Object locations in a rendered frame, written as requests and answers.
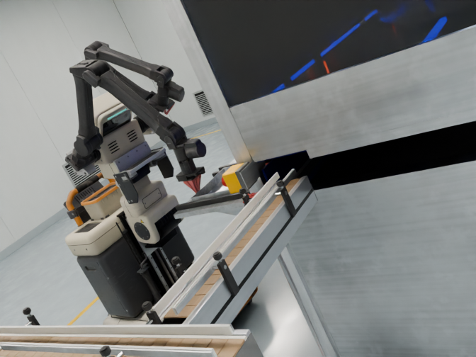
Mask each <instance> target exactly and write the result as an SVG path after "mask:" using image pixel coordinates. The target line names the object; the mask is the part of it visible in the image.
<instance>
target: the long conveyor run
mask: <svg viewBox="0 0 476 357"><path fill-rule="evenodd" d="M151 308H152V304H151V302H150V301H146V302H144V303H143V304H142V309H143V310H144V311H148V312H147V313H146V315H147V317H148V318H149V321H148V322H147V323H146V324H124V325H44V326H40V324H39V322H38V321H37V319H36V318H35V316H34V315H33V314H31V309H30V308H29V307H26V308H24V309H23V311H22V313H23V314H24V315H28V316H27V318H28V320H29V322H28V323H27V324H25V325H24V326H0V357H264V356H263V354H262V352H261V350H260V348H259V346H258V344H257V342H256V340H255V338H254V336H253V334H252V333H251V332H250V331H249V329H234V328H233V326H232V324H163V323H162V321H161V320H160V318H159V316H158V314H157V313H156V311H152V310H151ZM31 324H32V326H30V325H31Z"/></svg>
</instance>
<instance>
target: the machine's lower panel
mask: <svg viewBox="0 0 476 357"><path fill-rule="evenodd" d="M311 184H312V187H313V190H314V193H315V195H316V197H317V200H318V201H317V202H316V204H315V205H314V207H313V209H311V211H310V213H309V214H308V215H307V217H306V218H305V219H304V221H303V222H302V224H301V225H300V226H299V228H298V229H297V231H296V232H295V234H294V235H293V237H292V238H291V239H290V241H289V242H290V245H291V247H292V248H293V251H294V253H295V255H296V257H297V260H298V262H299V264H300V267H301V269H302V271H303V273H304V275H305V277H306V279H307V282H308V284H309V286H310V289H311V291H312V293H313V295H314V298H315V300H316V301H317V304H318V306H319V309H320V311H321V313H322V315H323V318H324V320H325V322H326V323H327V326H328V328H329V331H330V333H331V335H332V337H333V340H334V342H335V344H336V347H337V348H338V350H339V353H340V355H341V357H476V152H469V153H465V154H459V155H455V156H451V157H444V158H440V159H433V160H429V161H423V162H419V163H415V164H408V165H404V166H397V167H393V168H389V169H382V170H378V171H372V172H368V173H364V174H357V175H353V176H346V177H342V178H336V179H332V180H328V181H320V182H316V183H311Z"/></svg>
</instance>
